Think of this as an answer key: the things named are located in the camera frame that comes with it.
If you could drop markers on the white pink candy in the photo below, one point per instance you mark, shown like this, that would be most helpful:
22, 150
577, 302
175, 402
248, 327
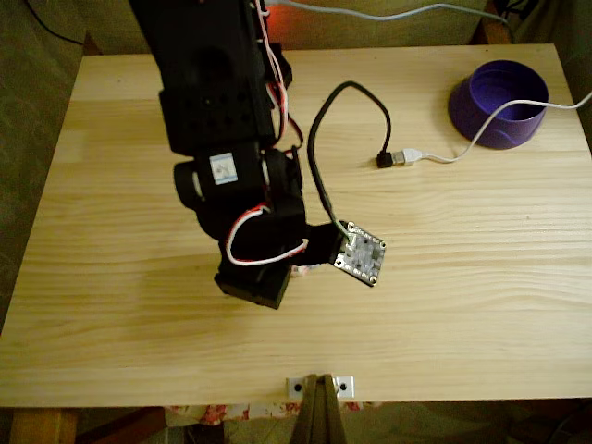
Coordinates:
303, 269

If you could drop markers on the purple plastic bowl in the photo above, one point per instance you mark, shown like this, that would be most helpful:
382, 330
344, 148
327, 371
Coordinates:
497, 129

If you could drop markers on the red floral cloth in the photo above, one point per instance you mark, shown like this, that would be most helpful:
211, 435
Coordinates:
213, 411

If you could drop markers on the bare camera circuit board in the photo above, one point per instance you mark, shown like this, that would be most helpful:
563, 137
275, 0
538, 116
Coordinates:
363, 254

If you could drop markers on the small metal bracket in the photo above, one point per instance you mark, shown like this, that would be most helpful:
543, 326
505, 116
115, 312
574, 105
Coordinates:
344, 387

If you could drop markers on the brown camera stand pole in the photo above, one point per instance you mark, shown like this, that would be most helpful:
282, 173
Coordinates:
319, 411

